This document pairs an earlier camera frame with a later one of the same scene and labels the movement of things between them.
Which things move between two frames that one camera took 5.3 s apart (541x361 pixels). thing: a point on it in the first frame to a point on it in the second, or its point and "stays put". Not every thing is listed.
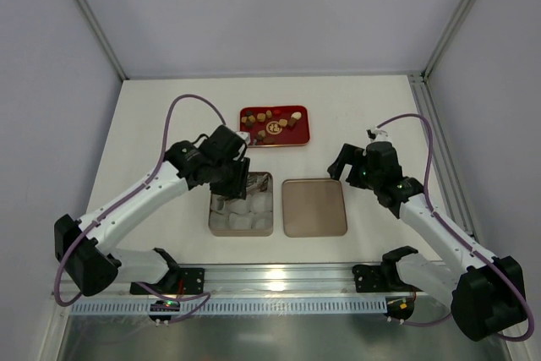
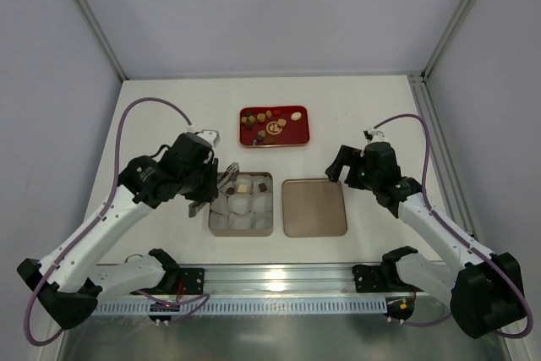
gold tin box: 251,216 stays put
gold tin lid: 314,207 stays put
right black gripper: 352,162 stays put
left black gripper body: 238,177 to 207,186
